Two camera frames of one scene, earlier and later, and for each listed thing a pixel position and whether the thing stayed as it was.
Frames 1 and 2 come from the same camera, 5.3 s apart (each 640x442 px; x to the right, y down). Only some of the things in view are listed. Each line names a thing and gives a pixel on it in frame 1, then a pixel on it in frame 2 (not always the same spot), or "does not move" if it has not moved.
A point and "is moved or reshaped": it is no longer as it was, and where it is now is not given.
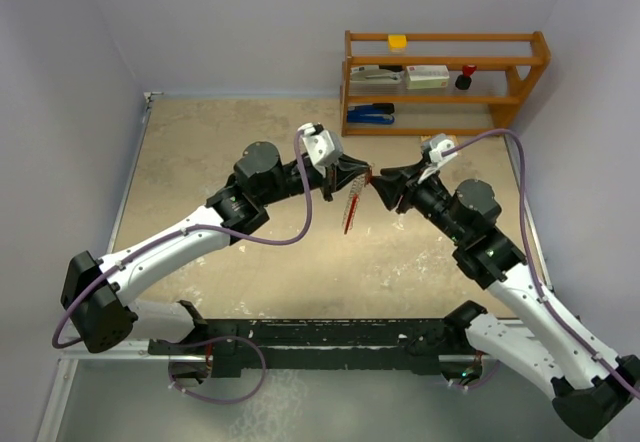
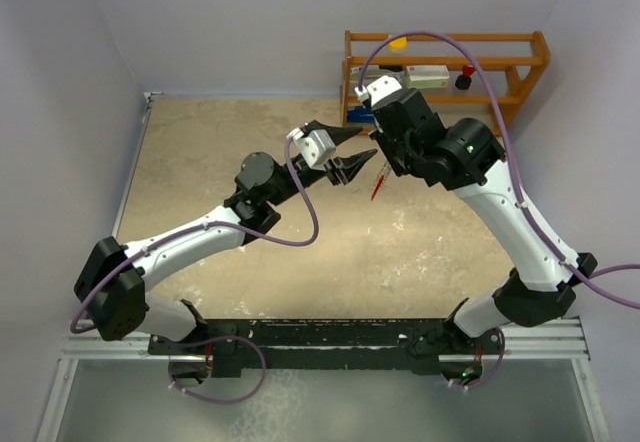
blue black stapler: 376,113 does not move
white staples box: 427,77 does not move
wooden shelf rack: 417,84 does not move
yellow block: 397,43 does not move
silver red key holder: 359,184 is moved or reshaped
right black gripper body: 428,198 to 403,163
